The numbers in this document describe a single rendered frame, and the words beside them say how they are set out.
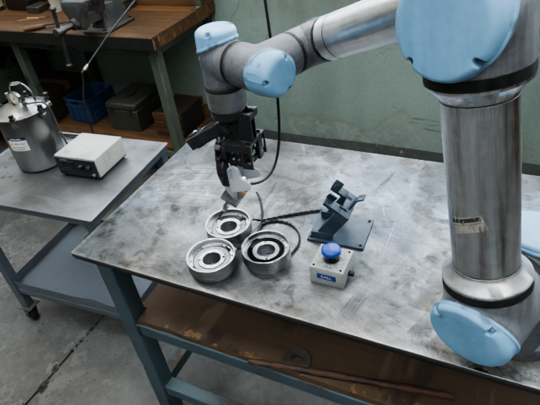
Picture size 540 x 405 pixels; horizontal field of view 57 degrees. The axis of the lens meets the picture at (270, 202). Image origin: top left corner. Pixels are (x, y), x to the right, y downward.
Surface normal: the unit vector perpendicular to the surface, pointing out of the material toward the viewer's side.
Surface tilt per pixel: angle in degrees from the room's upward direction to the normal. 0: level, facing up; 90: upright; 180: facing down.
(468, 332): 97
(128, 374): 0
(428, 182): 0
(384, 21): 86
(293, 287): 0
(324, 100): 90
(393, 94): 90
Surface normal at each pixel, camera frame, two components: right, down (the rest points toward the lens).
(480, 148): -0.36, 0.54
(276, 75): 0.69, 0.37
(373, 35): -0.54, 0.76
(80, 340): -0.11, -0.79
